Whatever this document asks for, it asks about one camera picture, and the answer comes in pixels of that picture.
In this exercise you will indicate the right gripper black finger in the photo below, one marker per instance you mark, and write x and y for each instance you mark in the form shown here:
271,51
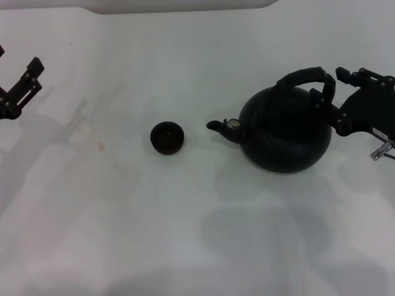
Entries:
343,75
331,111

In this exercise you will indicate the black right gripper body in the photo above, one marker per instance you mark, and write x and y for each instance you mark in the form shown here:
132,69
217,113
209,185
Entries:
367,111

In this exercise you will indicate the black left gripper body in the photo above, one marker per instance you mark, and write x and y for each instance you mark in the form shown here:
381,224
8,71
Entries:
7,111

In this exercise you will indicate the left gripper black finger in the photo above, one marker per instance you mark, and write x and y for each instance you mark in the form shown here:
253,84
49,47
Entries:
27,80
1,50

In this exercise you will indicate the small dark brown teacup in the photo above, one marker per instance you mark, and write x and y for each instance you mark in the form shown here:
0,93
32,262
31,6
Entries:
167,137

